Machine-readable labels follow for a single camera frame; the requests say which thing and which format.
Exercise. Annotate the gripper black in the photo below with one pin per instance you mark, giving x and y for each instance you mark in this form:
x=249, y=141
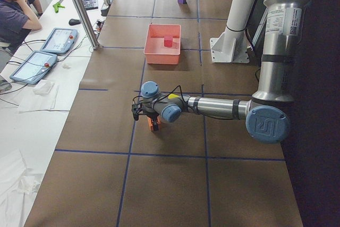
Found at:
x=153, y=120

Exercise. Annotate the orange foam block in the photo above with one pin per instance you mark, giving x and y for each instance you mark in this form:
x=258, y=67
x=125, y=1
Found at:
x=154, y=123

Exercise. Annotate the red foam block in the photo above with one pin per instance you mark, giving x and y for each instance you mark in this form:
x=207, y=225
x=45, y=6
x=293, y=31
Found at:
x=168, y=40

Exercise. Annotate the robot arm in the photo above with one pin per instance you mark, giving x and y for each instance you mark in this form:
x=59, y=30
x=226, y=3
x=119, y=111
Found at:
x=266, y=113

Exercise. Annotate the pink plastic bin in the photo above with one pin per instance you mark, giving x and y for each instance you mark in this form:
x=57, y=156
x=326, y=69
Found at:
x=154, y=49

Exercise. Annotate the yellow foam block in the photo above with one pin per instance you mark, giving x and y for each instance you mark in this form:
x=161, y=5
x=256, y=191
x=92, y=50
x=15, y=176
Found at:
x=171, y=96

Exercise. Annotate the orange power strip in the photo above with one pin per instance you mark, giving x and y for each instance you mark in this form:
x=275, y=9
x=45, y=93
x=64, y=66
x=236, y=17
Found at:
x=99, y=25

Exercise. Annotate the black computer mouse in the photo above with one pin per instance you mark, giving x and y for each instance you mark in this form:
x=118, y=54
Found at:
x=73, y=22

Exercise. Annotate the green clamp tool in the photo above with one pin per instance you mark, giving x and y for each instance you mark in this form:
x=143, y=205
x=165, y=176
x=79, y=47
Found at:
x=57, y=6

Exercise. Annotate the upper teach pendant tablet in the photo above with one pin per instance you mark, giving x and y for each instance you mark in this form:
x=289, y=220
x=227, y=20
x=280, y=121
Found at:
x=60, y=41

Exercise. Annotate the teach pendant tablet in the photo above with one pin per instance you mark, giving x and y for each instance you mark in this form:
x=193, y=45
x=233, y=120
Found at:
x=34, y=67
x=60, y=41

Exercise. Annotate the clear plastic bag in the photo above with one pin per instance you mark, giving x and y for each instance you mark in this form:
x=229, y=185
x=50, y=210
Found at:
x=43, y=87

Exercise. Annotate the white paper sheets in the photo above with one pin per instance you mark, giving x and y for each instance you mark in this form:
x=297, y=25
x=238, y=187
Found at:
x=57, y=100

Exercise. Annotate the lower teach pendant tablet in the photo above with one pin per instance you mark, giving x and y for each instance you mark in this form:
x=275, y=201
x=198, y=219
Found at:
x=34, y=67

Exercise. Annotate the seated person in blue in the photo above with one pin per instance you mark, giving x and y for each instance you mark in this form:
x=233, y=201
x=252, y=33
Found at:
x=18, y=19

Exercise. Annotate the crumpled white cloth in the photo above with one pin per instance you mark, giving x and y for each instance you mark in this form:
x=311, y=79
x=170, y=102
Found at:
x=19, y=187

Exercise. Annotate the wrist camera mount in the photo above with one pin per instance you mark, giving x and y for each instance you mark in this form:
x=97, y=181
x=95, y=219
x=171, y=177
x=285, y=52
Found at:
x=137, y=110

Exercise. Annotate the aluminium frame post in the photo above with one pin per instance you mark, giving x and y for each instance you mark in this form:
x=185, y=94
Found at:
x=87, y=25

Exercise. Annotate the white camera post base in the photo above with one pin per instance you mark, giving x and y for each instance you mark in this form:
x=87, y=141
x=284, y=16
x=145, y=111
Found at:
x=231, y=45

